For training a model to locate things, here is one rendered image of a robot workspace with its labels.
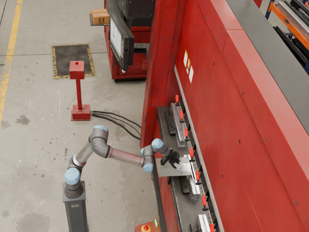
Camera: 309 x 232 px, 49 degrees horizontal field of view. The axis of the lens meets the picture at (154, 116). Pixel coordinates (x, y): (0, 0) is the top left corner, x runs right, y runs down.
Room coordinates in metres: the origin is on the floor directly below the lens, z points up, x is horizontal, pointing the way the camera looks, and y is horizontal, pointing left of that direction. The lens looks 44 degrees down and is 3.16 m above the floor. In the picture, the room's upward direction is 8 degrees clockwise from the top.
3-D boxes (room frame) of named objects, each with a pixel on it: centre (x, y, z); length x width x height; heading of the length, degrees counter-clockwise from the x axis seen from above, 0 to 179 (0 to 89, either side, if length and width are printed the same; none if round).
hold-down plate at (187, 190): (1.69, -0.30, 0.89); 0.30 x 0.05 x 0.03; 13
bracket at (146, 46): (2.95, 0.20, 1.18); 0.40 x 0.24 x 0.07; 13
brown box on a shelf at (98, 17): (3.93, 0.86, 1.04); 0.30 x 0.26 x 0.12; 16
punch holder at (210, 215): (1.18, -0.47, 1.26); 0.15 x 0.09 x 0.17; 13
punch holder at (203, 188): (1.38, -0.43, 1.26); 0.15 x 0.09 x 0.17; 13
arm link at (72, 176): (1.52, 0.57, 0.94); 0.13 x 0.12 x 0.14; 4
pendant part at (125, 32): (2.79, 0.40, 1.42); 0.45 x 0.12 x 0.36; 27
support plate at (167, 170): (1.71, -0.20, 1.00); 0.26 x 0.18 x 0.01; 103
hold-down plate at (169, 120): (2.32, -0.16, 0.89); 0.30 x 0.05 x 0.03; 13
